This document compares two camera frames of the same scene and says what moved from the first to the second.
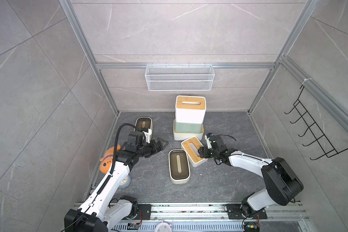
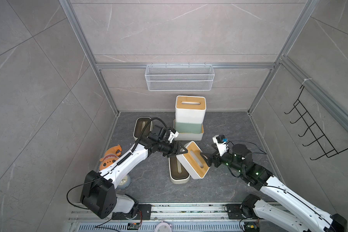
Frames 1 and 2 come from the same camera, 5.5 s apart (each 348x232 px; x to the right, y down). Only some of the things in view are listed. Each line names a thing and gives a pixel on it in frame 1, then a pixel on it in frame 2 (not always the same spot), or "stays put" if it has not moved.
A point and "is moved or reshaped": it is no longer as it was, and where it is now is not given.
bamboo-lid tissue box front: [190, 108] stays put
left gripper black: [156, 148] to [177, 151]
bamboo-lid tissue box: [192, 145] is moved or reshaped
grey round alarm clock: [125, 182] stays put
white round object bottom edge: [163, 227] stays put
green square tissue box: [188, 127] stays put
